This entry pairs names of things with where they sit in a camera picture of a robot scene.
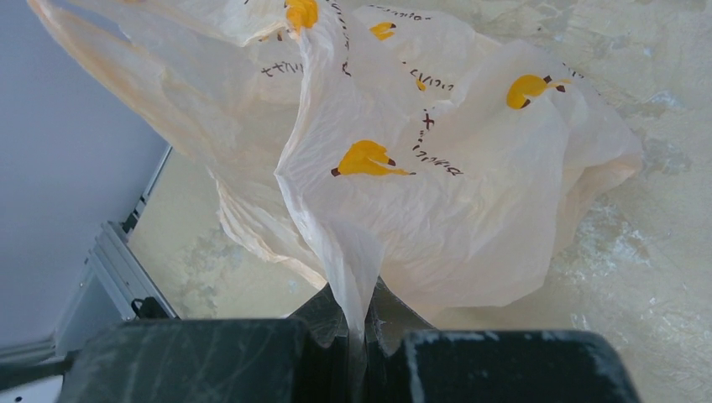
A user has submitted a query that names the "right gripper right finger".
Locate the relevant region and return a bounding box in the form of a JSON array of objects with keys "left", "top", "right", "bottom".
[{"left": 364, "top": 280, "right": 640, "bottom": 402}]

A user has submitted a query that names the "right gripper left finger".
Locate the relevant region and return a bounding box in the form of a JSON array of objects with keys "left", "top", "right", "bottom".
[{"left": 59, "top": 287, "right": 348, "bottom": 402}]

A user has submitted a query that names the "orange translucent plastic bag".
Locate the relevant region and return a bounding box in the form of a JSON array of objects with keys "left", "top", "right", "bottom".
[{"left": 30, "top": 1, "right": 642, "bottom": 334}]

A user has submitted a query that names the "aluminium rail frame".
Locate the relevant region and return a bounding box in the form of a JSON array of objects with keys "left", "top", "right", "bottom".
[{"left": 1, "top": 146, "right": 179, "bottom": 364}]

